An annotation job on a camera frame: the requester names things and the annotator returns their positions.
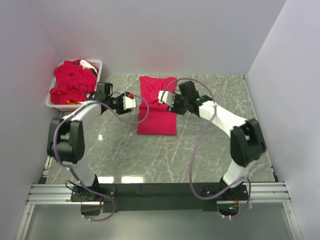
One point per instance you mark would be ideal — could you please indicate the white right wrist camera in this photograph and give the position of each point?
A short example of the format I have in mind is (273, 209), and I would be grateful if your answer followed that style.
(166, 97)

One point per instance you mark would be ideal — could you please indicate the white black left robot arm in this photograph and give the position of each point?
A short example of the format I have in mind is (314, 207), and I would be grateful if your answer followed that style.
(66, 141)

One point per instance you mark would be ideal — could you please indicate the aluminium rail frame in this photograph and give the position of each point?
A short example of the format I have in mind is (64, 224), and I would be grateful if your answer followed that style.
(154, 211)

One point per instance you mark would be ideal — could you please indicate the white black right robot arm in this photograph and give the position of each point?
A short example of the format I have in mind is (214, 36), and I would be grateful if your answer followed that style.
(247, 142)

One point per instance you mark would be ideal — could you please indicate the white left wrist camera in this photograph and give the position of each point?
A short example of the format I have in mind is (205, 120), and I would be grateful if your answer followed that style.
(129, 102)

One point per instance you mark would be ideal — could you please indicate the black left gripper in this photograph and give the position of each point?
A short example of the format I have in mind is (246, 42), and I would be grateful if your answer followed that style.
(122, 111)

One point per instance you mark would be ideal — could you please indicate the red clothes pile in basket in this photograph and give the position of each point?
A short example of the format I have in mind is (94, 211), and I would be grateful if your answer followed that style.
(73, 84)

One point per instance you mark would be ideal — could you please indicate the white printed garment in basket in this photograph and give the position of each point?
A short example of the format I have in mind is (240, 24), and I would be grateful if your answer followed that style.
(87, 65)

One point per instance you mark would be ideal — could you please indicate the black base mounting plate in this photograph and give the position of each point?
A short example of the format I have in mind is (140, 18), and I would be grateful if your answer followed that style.
(151, 197)

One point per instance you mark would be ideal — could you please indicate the red t shirt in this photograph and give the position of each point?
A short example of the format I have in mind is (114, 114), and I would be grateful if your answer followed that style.
(159, 121)

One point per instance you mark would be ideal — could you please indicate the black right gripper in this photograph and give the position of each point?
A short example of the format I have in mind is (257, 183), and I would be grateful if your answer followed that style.
(173, 109)

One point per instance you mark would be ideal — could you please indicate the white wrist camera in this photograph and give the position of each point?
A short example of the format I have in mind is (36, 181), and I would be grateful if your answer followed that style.
(166, 97)
(129, 102)

